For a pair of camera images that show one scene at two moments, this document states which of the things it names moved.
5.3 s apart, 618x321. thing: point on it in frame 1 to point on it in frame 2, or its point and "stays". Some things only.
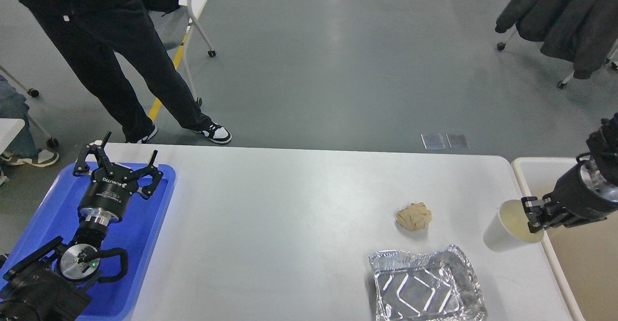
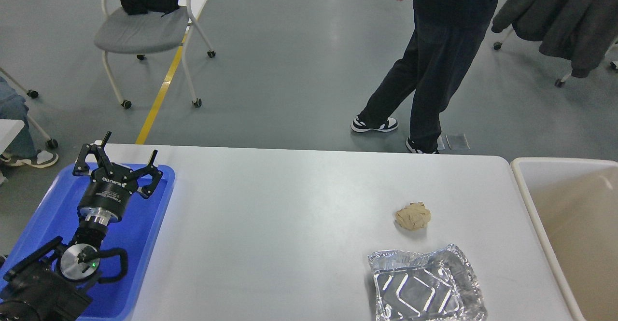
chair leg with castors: [51, 141] stays
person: [98, 13] to [452, 13]
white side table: [9, 129] stays
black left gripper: [107, 196] stays
